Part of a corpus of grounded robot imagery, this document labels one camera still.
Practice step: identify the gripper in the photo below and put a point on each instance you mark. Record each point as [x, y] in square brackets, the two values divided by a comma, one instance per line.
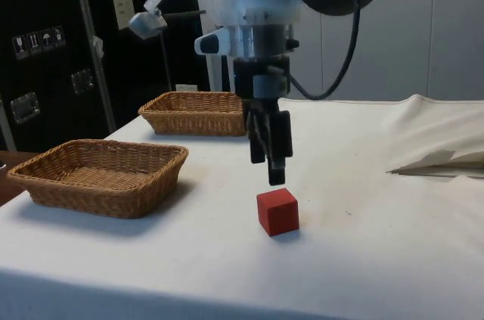
[246, 78]

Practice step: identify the red cube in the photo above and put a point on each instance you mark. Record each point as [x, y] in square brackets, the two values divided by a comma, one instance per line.
[278, 212]

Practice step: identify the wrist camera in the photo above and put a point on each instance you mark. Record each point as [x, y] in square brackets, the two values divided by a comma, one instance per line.
[210, 44]

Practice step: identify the wicker basket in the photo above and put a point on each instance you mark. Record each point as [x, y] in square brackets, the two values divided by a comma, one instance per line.
[189, 115]
[98, 180]

